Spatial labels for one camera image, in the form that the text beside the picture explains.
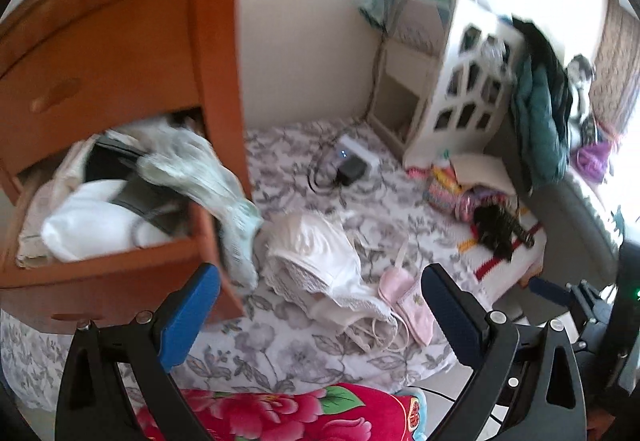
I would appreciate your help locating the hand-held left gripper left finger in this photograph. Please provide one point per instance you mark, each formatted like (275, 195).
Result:
(187, 316)

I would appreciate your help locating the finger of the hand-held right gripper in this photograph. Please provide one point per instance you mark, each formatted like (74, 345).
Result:
(550, 291)

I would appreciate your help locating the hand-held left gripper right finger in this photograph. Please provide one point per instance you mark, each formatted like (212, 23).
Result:
(455, 316)

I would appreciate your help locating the grey sock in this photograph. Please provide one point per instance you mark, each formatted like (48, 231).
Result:
(160, 211)

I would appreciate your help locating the white bra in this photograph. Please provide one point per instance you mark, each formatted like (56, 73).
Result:
(310, 261)

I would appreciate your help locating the white cloth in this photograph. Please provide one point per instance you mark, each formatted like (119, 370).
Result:
(90, 221)

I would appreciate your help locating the brown wooden nightstand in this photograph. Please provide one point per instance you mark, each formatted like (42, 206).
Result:
(220, 71)

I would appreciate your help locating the pink sock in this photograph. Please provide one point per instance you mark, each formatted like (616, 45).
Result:
(417, 316)
(395, 286)

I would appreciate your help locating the white crochet mat red stripes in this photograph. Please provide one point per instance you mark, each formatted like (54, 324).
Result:
(510, 271)

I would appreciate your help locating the grey sofa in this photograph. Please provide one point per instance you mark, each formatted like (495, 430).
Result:
(575, 221)

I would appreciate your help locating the black cloth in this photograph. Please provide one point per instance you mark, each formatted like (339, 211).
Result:
(495, 228)

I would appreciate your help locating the grey floral bedsheet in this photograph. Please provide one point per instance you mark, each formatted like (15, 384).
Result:
(300, 361)

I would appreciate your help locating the colourful packets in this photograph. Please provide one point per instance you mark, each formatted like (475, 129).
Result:
(447, 193)

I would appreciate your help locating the red floral blanket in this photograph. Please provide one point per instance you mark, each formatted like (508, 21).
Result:
(275, 413)

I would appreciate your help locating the light green lace cloth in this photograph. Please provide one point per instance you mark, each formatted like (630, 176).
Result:
(215, 186)

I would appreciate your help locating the cardboard piece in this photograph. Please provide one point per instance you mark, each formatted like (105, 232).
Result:
(485, 171)

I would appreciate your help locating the purple yarn bundle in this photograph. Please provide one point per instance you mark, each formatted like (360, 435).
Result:
(592, 161)

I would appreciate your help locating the teal jacket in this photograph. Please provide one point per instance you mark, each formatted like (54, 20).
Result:
(537, 131)

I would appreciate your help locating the dark cloth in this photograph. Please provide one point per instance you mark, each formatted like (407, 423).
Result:
(110, 158)

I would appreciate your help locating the black charger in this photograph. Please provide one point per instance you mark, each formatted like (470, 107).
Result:
(352, 170)

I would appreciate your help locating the white power strip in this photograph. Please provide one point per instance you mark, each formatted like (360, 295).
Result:
(362, 148)

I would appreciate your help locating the black and white plush toy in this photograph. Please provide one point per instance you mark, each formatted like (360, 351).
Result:
(580, 86)

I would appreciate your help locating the white lattice rack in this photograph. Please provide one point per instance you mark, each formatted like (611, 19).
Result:
(465, 71)

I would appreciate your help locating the brown patterned cloth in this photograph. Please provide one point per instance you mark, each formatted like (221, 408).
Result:
(617, 61)

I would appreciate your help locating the black jacket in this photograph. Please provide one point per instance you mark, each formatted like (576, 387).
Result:
(545, 51)

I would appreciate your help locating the teal cloth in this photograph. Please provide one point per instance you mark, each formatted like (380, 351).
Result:
(382, 3)

